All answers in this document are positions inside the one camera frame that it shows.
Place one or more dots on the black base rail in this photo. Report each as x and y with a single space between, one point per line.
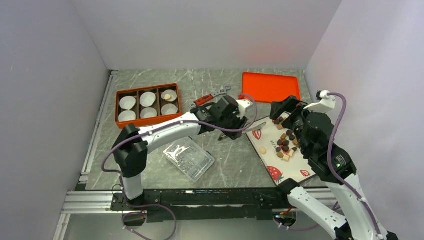
161 205

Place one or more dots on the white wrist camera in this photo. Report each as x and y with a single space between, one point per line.
326 103
244 105

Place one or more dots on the red handled adjustable wrench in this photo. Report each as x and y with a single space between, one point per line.
204 99

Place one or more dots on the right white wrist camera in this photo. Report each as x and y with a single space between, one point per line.
326 103

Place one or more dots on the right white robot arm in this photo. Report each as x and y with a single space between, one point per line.
315 134

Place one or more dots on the orange flat tray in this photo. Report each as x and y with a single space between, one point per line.
267 88

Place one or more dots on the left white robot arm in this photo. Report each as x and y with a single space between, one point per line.
133 145

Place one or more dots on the white paper cup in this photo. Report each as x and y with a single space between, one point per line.
127 102
173 93
127 115
147 99
148 112
169 109

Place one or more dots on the strawberry print white tray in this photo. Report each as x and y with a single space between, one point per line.
278 142

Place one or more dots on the orange chocolate box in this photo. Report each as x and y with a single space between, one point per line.
137 92

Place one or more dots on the metal tongs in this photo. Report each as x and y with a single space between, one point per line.
255 127

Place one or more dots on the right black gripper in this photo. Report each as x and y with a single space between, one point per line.
292 104

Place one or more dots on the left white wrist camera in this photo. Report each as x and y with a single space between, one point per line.
244 105

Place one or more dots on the clear plastic screw box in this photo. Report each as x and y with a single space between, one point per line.
189 158

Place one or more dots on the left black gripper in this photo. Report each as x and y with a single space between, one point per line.
239 123

